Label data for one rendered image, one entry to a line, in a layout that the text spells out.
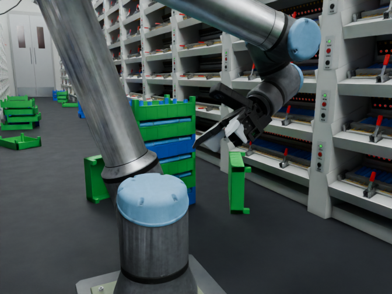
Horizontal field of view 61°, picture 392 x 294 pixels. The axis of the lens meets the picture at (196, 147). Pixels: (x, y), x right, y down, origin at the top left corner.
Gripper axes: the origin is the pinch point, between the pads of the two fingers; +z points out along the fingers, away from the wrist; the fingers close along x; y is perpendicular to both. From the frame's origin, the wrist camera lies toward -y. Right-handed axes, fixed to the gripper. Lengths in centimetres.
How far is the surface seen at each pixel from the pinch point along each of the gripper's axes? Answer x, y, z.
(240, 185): 44, 32, -29
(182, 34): 129, -45, -116
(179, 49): 133, -37, -109
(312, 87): 21, 16, -69
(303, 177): 35, 47, -52
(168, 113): 50, -8, -25
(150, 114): 49, -12, -17
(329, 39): 8, 3, -75
